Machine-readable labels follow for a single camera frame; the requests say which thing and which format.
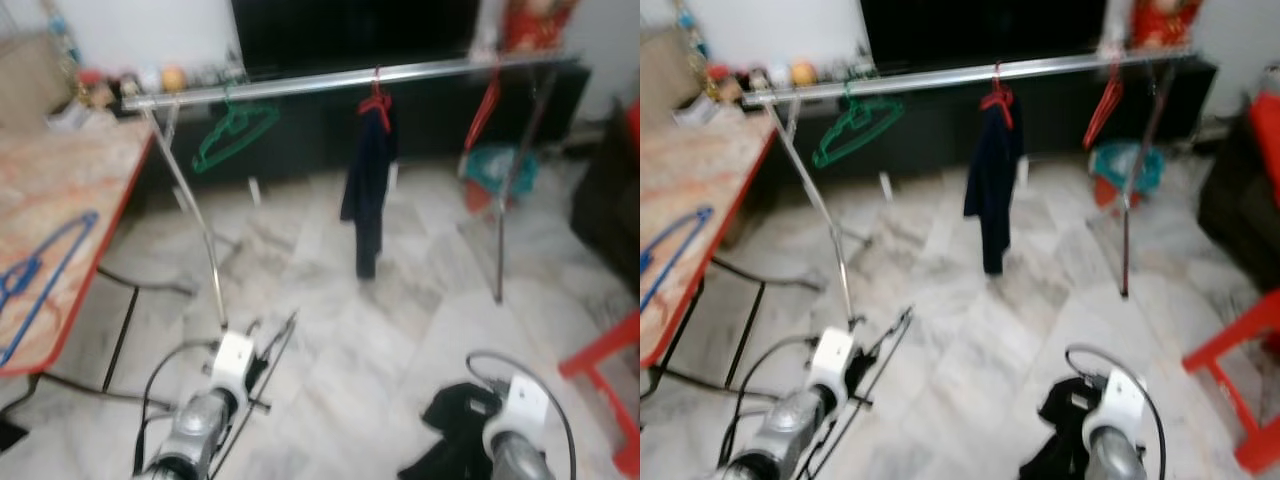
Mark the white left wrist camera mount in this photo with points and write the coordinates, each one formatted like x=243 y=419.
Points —
x=232 y=365
x=832 y=360

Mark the black garment green logo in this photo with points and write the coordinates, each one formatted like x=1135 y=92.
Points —
x=450 y=430
x=1060 y=430

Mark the red plastic bin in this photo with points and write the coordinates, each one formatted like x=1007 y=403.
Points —
x=480 y=198
x=1108 y=193

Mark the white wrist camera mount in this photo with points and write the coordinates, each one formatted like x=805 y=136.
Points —
x=520 y=405
x=232 y=365
x=832 y=360
x=1118 y=400

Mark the light wooden cabinet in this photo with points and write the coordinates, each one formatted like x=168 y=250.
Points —
x=665 y=80
x=35 y=85

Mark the red cushion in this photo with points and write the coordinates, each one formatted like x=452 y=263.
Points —
x=1265 y=135

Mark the red plastic hanger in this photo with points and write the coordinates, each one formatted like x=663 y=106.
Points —
x=483 y=110
x=1103 y=108

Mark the blue plastic hanger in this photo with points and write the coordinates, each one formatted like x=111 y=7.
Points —
x=675 y=250
x=45 y=265

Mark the black television console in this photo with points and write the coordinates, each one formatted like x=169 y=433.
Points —
x=430 y=115
x=1050 y=110

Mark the green plastic hanger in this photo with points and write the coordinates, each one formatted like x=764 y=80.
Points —
x=855 y=130
x=235 y=135

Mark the orange plastic hanger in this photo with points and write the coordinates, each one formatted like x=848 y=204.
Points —
x=997 y=95
x=375 y=100

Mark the orange plush toy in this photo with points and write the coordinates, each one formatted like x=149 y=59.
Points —
x=802 y=73
x=173 y=78

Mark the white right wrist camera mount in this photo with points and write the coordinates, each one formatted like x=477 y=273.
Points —
x=520 y=405
x=1118 y=400

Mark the red gold fortune figurine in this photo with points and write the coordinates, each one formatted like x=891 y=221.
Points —
x=535 y=25
x=1163 y=22

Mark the black television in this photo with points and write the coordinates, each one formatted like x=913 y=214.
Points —
x=980 y=30
x=350 y=35

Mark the teal plastic bag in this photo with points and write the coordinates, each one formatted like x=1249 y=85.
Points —
x=490 y=165
x=1115 y=160

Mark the black plastic hanger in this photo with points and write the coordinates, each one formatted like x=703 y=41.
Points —
x=275 y=345
x=885 y=345

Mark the black metal table legs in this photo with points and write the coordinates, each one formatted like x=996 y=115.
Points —
x=745 y=330
x=120 y=330

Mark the black shirt white print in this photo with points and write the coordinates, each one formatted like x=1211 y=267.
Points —
x=992 y=185
x=368 y=190

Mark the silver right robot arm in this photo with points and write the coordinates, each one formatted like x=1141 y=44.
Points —
x=520 y=460
x=1115 y=458

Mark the blue gold trophy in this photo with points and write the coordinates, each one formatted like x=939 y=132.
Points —
x=687 y=35
x=62 y=40

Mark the silver clothes rack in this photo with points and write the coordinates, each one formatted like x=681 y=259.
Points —
x=950 y=75
x=330 y=82

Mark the white box black lid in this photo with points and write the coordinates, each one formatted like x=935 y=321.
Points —
x=695 y=110
x=68 y=115

